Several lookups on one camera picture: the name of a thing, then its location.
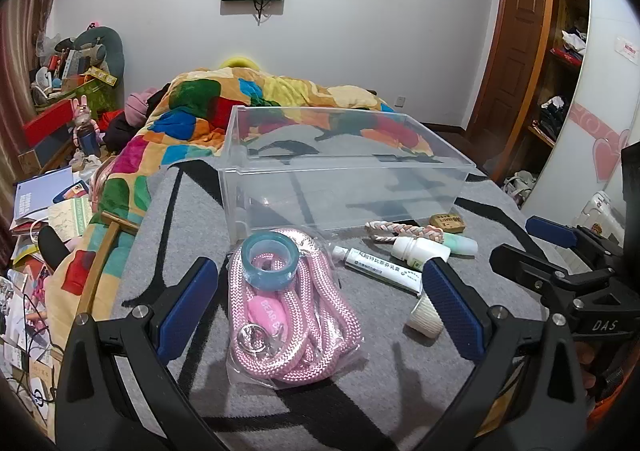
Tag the white bag on floor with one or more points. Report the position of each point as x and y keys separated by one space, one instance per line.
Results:
x=519 y=186

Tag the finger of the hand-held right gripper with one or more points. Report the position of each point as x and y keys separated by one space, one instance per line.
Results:
x=550 y=231
x=522 y=265

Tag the pink knitted hat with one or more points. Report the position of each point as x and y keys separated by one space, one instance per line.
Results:
x=140 y=106

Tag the white pill bottle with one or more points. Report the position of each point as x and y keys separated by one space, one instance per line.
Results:
x=420 y=251

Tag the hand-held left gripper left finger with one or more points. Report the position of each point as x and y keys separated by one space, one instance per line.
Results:
x=187 y=311

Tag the colourful patchwork quilt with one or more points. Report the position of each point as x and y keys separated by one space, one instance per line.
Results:
x=200 y=121

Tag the blue tape roll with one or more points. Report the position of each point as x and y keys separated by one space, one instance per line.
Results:
x=272 y=261

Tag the person's right hand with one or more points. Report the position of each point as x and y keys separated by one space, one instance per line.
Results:
x=585 y=361

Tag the patterned curtain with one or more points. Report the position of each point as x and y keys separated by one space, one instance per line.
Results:
x=27 y=46

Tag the white wall socket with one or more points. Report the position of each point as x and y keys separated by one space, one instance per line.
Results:
x=399 y=101

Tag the blue white booklet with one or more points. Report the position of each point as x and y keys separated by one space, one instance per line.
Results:
x=42 y=193

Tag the wooden wardrobe shelves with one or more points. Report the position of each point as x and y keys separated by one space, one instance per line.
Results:
x=562 y=61

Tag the pink bunny toy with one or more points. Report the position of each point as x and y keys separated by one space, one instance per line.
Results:
x=82 y=113

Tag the white ointment tube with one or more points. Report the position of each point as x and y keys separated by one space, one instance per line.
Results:
x=380 y=268

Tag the wooden stick with crossbar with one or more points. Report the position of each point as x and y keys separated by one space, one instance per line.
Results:
x=102 y=261

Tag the white ribbed paper cup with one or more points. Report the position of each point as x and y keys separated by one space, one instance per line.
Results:
x=425 y=316

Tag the small brown wooden block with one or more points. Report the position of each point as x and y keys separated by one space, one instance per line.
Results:
x=447 y=222

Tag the dark blue bottle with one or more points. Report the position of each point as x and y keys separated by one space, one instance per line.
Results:
x=89 y=138

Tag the red box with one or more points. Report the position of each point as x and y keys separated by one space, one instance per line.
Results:
x=47 y=123

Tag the brown wooden door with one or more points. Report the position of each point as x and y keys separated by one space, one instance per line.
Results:
x=515 y=61

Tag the grey black patterned blanket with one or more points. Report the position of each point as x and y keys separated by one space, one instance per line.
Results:
x=210 y=241

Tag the green patterned box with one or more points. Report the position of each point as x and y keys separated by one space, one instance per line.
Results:
x=97 y=93

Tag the white wardrobe door pink hearts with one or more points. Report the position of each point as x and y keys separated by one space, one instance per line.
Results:
x=600 y=106

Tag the yellow pillow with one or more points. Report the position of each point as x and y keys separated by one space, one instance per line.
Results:
x=241 y=62

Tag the clear plastic storage box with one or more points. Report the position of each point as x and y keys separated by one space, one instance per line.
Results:
x=345 y=171

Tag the mint green white bottle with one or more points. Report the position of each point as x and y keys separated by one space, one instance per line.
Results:
x=462 y=244

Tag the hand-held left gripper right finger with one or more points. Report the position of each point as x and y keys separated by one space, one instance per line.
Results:
x=452 y=308

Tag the grey long plush toy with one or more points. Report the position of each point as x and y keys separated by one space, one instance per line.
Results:
x=107 y=48

